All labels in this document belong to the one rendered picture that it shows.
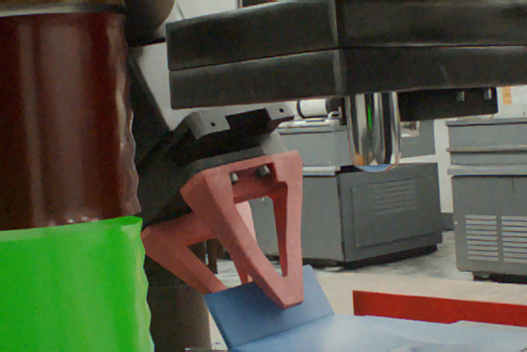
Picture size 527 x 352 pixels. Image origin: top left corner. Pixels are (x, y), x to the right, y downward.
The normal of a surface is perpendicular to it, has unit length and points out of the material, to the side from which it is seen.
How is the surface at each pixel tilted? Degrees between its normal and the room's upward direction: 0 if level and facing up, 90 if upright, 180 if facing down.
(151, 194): 95
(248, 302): 60
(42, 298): 76
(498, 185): 90
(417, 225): 90
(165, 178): 95
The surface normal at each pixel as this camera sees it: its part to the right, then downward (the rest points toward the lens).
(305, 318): 0.49, -0.51
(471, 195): -0.80, 0.09
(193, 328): 0.61, 0.00
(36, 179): 0.22, -0.21
